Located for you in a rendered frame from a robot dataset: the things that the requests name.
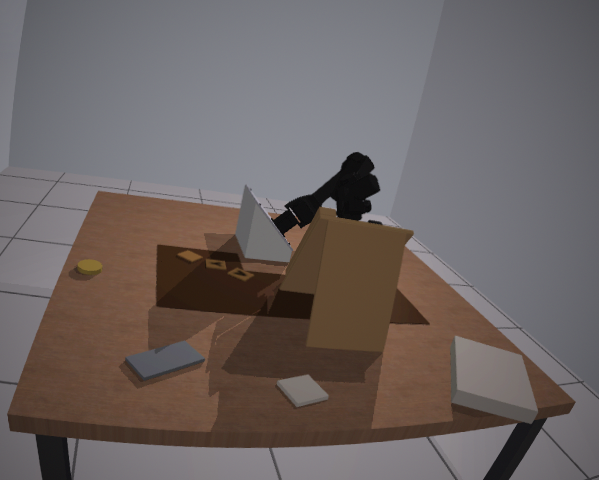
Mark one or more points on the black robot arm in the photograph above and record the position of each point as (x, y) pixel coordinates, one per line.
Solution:
(354, 181)

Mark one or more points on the tan wooden board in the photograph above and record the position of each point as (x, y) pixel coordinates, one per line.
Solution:
(352, 268)

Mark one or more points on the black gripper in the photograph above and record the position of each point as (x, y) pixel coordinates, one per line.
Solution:
(352, 217)

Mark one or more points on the tan tile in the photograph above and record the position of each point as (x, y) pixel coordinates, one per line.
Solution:
(219, 265)
(190, 256)
(240, 274)

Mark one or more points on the yellow flat disc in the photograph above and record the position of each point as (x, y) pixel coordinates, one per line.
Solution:
(89, 267)

